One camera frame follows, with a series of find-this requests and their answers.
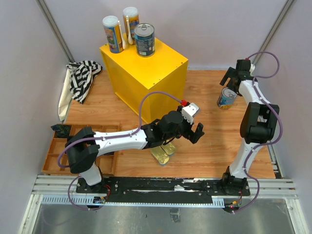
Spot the gold sardine tin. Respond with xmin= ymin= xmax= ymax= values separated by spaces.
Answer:
xmin=151 ymin=146 xmax=170 ymax=166
xmin=161 ymin=143 xmax=176 ymax=156

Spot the corn can with pull tab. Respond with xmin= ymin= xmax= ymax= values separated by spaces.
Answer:
xmin=217 ymin=87 xmax=237 ymax=110

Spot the blue short can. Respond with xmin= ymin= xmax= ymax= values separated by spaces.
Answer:
xmin=134 ymin=23 xmax=155 ymax=57

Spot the tall can mixed beans label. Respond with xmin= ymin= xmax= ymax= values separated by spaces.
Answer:
xmin=123 ymin=6 xmax=139 ymax=45

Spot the tall can orange label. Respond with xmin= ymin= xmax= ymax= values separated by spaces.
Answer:
xmin=102 ymin=16 xmax=125 ymax=54

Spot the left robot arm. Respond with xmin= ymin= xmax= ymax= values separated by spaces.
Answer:
xmin=64 ymin=111 xmax=205 ymax=193

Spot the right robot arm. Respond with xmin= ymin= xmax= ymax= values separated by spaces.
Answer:
xmin=217 ymin=58 xmax=279 ymax=195

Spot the yellow cabinet box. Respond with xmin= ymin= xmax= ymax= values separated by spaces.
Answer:
xmin=100 ymin=39 xmax=188 ymax=123

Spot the wooden compartment tray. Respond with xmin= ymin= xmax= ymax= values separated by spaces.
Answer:
xmin=41 ymin=124 xmax=119 ymax=176

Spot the striped black white cloth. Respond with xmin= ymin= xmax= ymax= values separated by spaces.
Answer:
xmin=66 ymin=60 xmax=102 ymax=104

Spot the cream canvas bag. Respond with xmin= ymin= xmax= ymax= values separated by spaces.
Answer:
xmin=58 ymin=69 xmax=73 ymax=121

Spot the dark patterned rolled cloth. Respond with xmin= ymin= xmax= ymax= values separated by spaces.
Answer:
xmin=51 ymin=124 xmax=71 ymax=138

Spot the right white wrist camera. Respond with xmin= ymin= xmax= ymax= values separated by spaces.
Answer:
xmin=245 ymin=58 xmax=255 ymax=76

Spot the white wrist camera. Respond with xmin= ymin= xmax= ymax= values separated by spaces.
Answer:
xmin=181 ymin=100 xmax=200 ymax=124
xmin=245 ymin=58 xmax=255 ymax=76

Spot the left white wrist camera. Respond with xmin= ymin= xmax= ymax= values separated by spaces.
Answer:
xmin=181 ymin=100 xmax=200 ymax=124

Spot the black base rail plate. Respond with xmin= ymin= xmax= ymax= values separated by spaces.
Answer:
xmin=76 ymin=176 xmax=250 ymax=204

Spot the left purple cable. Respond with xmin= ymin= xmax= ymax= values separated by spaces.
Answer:
xmin=58 ymin=91 xmax=183 ymax=212

